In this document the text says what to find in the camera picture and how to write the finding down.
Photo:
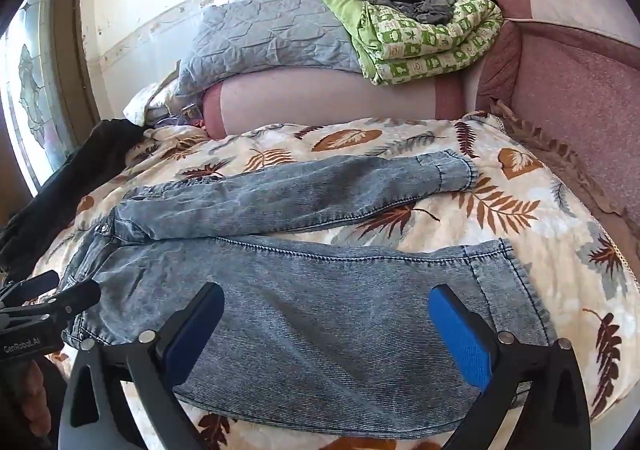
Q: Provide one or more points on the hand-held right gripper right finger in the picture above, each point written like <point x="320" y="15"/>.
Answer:
<point x="462" y="337"/>

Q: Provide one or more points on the green patterned quilt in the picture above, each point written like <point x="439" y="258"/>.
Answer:
<point x="425" y="40"/>

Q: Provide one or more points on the cream leaf-print blanket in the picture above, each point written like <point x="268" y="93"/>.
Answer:
<point x="500" y="220"/>

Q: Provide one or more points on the pink upholstered headboard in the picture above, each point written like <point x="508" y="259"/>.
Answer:
<point x="580" y="70"/>

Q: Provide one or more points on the stained glass window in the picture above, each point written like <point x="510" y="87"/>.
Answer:
<point x="35" y="80"/>

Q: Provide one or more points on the person's left hand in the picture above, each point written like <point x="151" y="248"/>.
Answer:
<point x="34" y="397"/>

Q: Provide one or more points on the grey garment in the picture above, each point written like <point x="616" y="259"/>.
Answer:
<point x="430" y="8"/>

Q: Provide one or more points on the pink bolster pillow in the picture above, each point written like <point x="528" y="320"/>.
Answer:
<point x="325" y="98"/>

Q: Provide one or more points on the grey quilted blanket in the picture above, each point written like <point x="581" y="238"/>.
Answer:
<point x="270" y="38"/>

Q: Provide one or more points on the brown ruffled bed cover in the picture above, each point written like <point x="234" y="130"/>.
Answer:
<point x="560" y="160"/>

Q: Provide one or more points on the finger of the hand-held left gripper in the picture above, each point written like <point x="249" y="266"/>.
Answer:
<point x="35" y="284"/>
<point x="80" y="299"/>

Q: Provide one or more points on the dark cloth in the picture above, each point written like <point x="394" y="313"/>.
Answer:
<point x="65" y="180"/>

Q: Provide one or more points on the white cloth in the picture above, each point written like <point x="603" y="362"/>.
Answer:
<point x="147" y="103"/>

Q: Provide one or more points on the blue-grey denim pants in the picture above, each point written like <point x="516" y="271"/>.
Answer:
<point x="300" y="290"/>

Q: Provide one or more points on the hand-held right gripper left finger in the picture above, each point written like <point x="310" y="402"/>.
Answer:
<point x="192" y="332"/>

